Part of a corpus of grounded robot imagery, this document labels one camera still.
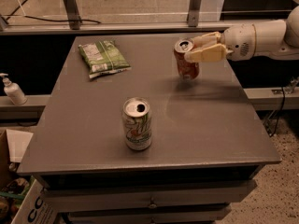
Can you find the grey drawer cabinet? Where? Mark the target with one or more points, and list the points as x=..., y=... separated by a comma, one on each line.
x=204, y=130

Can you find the lower grey drawer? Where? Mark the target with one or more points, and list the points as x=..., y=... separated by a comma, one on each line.
x=159, y=215

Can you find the white cardboard box with letters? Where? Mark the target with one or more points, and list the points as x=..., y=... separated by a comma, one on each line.
x=34, y=210

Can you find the white paper sheet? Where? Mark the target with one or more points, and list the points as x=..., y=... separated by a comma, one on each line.
x=18, y=142

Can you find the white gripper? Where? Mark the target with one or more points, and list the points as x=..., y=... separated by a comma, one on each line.
x=239, y=42

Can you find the white green 7up can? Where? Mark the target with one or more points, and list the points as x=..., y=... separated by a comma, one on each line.
x=136, y=120

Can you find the right metal railing post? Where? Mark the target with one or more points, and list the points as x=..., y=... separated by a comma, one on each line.
x=193, y=13

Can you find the left metal railing post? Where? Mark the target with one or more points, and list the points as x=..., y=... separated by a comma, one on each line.
x=73, y=16

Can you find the brown cardboard box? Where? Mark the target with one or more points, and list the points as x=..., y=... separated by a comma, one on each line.
x=5, y=175

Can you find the upper grey drawer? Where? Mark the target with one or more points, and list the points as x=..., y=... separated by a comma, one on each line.
x=149, y=197

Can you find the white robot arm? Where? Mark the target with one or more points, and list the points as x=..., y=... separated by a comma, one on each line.
x=278, y=40

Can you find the white pump bottle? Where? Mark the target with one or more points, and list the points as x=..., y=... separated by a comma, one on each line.
x=13, y=91

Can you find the metal railing post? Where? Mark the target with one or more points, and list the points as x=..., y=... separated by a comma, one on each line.
x=193, y=13
x=73, y=16

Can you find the grey drawer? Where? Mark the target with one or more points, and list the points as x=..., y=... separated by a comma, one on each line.
x=159, y=215
x=149, y=197

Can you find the green chip bag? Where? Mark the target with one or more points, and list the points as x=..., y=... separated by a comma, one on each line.
x=103, y=58

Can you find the red coke can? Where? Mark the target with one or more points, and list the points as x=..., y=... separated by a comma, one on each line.
x=186, y=70

